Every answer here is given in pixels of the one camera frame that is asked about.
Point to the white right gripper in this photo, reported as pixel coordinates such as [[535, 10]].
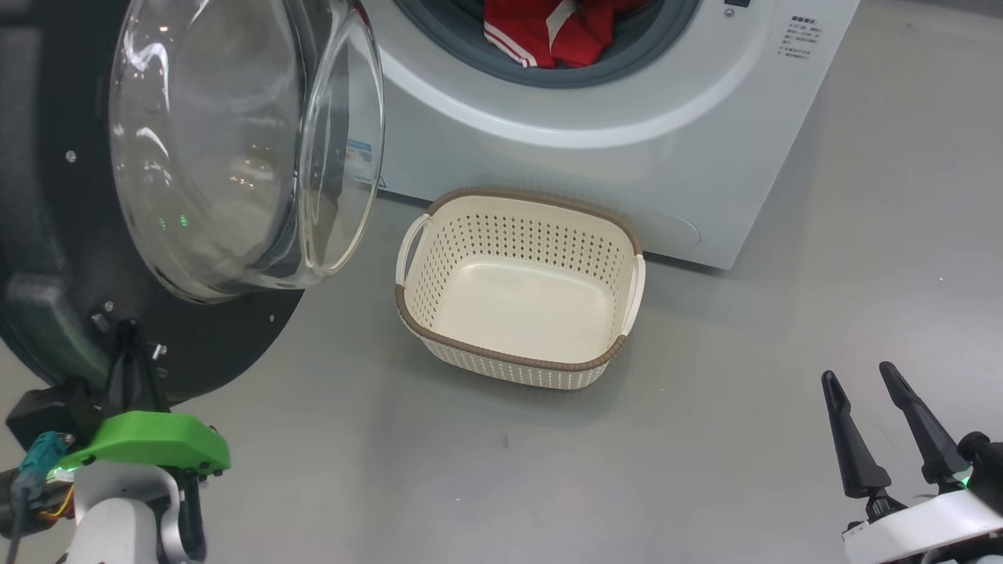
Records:
[[925, 525]]

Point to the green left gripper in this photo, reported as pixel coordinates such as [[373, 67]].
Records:
[[149, 442]]

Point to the round glass washing machine door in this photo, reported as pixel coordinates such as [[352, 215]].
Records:
[[235, 157]]

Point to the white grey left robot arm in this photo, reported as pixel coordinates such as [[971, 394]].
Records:
[[117, 517]]

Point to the cream perforated laundry basket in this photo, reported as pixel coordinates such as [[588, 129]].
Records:
[[517, 313]]

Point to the white front-load washing machine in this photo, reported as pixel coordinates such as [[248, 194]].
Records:
[[588, 157]]

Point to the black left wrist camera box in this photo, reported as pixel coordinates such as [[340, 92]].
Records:
[[47, 411]]

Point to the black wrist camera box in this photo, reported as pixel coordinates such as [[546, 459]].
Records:
[[987, 462], [47, 411]]

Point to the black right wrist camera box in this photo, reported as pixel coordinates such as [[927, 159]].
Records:
[[987, 462]]

